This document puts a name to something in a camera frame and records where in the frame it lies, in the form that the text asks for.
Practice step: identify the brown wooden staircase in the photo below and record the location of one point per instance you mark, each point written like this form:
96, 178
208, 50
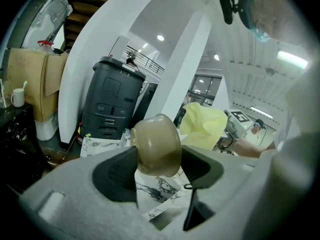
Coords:
82, 11

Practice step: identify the black marble table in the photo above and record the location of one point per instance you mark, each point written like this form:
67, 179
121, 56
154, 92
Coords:
17, 139

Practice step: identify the black balcony railing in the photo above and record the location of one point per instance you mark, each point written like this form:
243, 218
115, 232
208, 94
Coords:
152, 64

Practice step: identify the person's white shirt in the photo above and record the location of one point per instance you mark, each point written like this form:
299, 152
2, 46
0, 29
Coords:
300, 104

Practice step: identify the rectangular ceiling light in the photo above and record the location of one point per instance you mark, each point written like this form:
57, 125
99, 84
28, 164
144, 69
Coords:
261, 112
292, 59

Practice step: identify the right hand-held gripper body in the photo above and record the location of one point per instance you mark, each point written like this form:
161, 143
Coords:
240, 124

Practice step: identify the white toothbrush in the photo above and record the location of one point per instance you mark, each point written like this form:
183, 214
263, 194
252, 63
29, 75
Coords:
24, 84

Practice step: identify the grey white fixture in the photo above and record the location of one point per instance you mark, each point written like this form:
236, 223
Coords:
45, 9

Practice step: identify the large cardboard box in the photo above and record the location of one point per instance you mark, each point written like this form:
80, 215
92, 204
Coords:
30, 71

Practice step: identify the white plastic roll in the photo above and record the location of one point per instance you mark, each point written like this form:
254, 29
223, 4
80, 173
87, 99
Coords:
46, 129

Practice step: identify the round ceiling light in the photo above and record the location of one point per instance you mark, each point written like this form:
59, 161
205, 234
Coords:
216, 57
160, 37

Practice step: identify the person's right forearm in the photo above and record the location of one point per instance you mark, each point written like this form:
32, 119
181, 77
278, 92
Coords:
250, 149

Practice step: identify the tan bowl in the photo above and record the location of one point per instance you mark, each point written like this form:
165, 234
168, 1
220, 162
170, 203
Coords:
157, 146

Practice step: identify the person's head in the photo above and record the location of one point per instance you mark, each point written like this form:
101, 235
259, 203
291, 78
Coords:
280, 11

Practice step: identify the yellow cloth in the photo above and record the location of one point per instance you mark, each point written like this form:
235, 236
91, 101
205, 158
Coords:
200, 126

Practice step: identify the chrome faucet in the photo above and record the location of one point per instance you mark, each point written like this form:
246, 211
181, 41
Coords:
126, 137

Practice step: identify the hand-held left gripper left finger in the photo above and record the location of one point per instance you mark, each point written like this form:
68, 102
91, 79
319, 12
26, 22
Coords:
115, 179

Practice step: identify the clear jug red cap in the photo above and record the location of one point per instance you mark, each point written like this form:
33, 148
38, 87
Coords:
45, 47

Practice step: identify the black head-mounted camera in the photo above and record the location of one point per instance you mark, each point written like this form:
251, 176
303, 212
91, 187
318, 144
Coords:
228, 10

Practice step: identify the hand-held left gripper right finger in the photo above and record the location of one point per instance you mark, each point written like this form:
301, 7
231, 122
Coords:
205, 169

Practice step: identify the dark framed window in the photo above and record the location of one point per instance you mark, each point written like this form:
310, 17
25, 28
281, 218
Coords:
205, 89

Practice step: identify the white mug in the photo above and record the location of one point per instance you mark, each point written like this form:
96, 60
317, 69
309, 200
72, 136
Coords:
18, 97

